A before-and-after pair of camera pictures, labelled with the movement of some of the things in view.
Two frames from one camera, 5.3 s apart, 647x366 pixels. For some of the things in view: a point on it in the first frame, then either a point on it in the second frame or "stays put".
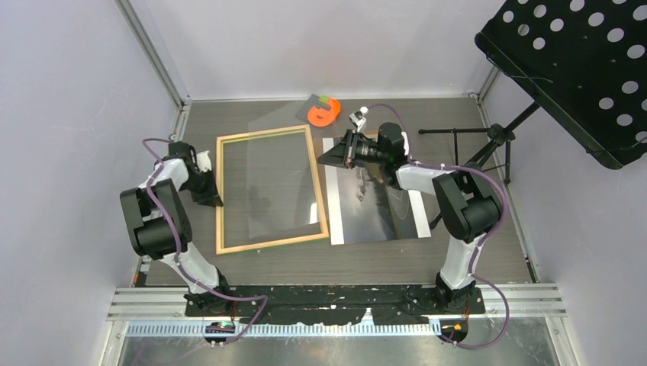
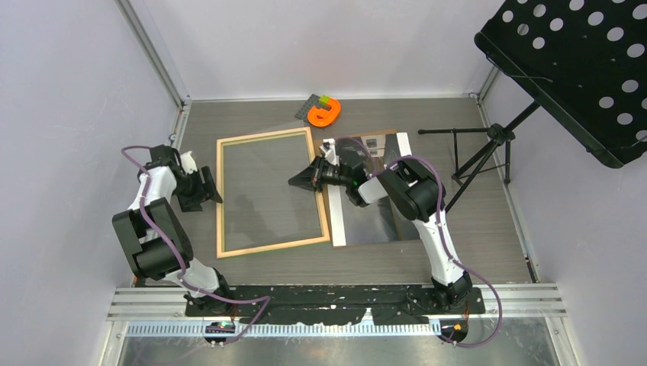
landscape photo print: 363,208 stays put
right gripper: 344,154 -> 310,177
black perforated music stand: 584,61 stays put
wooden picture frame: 220,248 stays put
